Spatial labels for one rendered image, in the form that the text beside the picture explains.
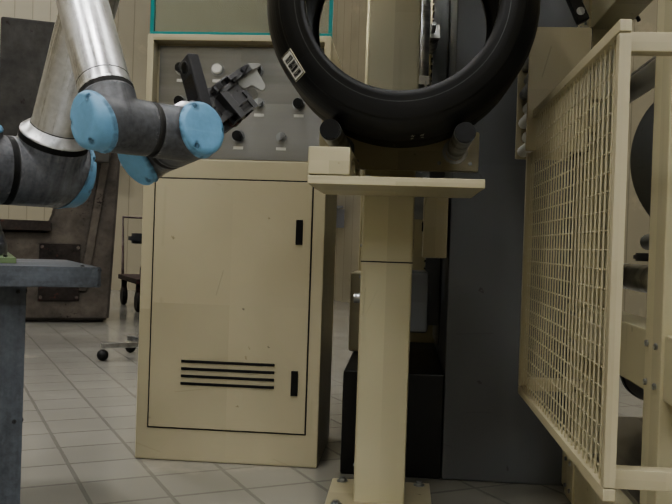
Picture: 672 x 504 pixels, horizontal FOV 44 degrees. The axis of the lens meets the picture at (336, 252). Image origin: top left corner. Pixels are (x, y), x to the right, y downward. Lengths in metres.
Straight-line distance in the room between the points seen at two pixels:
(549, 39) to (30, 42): 4.88
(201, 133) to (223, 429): 1.32
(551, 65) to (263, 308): 1.06
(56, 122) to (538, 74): 1.11
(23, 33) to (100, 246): 1.64
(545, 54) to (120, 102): 1.12
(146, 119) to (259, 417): 1.34
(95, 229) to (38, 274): 4.93
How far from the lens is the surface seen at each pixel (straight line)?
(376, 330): 2.11
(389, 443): 2.15
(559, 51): 2.11
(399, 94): 1.73
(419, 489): 2.32
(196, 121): 1.38
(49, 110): 1.86
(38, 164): 1.88
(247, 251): 2.46
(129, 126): 1.33
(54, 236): 6.61
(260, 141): 2.52
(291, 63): 1.78
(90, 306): 6.64
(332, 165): 1.74
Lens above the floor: 0.66
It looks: 1 degrees down
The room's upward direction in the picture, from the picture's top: 2 degrees clockwise
